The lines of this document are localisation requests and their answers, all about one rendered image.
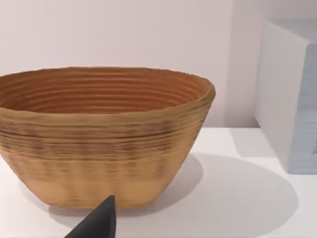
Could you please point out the brown woven basket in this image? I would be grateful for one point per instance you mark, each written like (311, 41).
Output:
(99, 138)

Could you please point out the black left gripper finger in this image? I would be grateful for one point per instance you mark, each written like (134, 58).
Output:
(102, 221)

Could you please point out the pale blue box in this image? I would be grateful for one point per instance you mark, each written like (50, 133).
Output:
(287, 104)

